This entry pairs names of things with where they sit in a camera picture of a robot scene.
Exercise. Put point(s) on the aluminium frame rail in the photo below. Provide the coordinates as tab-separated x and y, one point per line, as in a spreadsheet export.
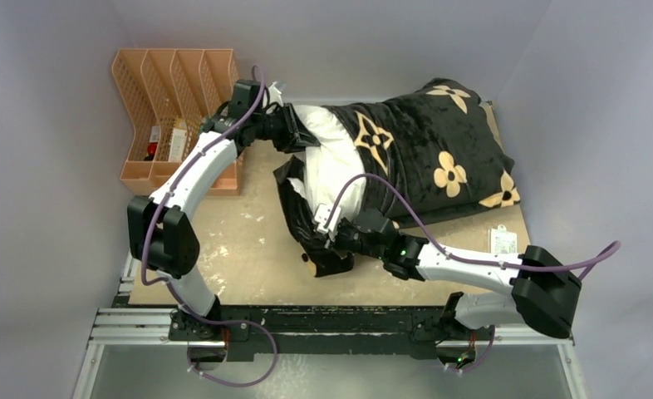
153	326

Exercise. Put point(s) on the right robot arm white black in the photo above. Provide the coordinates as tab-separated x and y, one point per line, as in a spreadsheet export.
533	288

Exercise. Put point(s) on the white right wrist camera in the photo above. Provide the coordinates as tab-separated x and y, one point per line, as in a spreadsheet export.
325	217

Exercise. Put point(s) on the orange plastic file organizer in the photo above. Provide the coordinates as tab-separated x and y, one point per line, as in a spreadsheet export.
163	89

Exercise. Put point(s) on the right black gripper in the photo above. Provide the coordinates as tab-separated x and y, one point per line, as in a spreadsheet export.
334	240

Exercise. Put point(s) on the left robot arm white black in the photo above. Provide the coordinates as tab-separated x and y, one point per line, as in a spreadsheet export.
161	235

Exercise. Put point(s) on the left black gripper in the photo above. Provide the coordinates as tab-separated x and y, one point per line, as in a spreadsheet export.
295	135

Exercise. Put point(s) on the black pillowcase with beige flowers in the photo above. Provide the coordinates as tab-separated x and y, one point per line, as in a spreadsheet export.
428	156

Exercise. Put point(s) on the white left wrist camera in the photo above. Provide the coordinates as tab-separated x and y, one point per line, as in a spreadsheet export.
273	94

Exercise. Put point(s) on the white card box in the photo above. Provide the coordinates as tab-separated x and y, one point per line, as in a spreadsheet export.
177	145

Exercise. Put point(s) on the white paper label sheet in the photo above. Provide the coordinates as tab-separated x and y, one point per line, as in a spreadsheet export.
502	240

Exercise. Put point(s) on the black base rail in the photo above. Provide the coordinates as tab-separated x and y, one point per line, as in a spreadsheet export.
245	336

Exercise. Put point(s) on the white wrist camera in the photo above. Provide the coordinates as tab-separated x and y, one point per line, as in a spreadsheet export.
325	217
273	94

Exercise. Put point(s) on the red round object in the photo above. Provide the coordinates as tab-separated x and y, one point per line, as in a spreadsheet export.
151	149

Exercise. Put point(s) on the white pillow insert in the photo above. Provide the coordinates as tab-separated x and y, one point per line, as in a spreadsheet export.
328	166

